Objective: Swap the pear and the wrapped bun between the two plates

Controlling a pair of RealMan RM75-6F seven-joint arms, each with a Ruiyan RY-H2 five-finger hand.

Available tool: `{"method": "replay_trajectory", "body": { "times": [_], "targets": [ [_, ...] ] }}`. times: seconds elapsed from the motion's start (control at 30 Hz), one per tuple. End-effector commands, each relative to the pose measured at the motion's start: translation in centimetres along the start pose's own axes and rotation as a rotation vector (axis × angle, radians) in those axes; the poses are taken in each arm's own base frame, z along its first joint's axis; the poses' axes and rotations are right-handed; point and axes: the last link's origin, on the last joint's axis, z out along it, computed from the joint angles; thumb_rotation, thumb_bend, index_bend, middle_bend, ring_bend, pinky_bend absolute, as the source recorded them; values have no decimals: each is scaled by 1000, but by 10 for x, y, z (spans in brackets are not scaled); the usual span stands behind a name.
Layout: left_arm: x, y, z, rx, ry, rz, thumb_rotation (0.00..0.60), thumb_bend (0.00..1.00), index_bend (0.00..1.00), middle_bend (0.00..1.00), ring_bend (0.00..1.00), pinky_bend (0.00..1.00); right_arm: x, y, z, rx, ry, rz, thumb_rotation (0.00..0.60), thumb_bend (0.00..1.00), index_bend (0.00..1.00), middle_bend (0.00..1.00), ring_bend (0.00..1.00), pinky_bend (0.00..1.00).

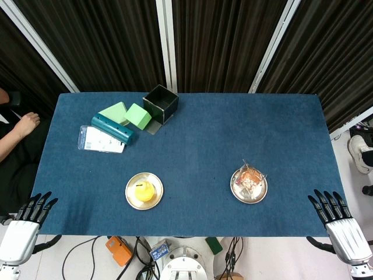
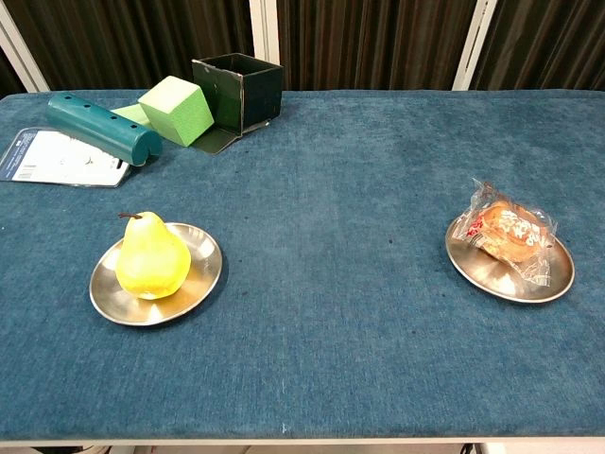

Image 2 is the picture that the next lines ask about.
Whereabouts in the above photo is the black open square box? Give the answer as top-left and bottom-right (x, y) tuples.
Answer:
(191, 52), (285, 156)

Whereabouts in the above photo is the teal cylinder block with holes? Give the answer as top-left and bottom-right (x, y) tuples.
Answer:
(45, 92), (164, 167)

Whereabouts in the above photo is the dark pleated curtain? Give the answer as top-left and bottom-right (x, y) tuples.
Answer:
(0, 46), (27, 98)
(471, 0), (605, 92)
(3, 0), (256, 92)
(276, 0), (478, 92)

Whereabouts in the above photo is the round steel plate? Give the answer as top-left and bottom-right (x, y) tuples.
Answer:
(89, 222), (224, 327)
(444, 215), (576, 305)

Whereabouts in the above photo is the white blister card package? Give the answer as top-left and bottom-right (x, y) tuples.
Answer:
(0, 128), (132, 188)

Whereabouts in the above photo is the clear snack packet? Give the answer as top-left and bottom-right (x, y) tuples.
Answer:
(465, 178), (558, 288)

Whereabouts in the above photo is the blue velvet table cloth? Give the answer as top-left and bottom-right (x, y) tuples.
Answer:
(0, 89), (605, 442)

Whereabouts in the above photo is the white metal frame post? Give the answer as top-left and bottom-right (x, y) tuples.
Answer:
(249, 0), (285, 91)
(452, 0), (498, 92)
(0, 3), (51, 94)

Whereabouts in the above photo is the light green foam cube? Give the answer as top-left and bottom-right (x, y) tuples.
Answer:
(137, 75), (216, 148)

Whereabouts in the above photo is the light green foam wedge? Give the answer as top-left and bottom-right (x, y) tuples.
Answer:
(112, 103), (153, 131)

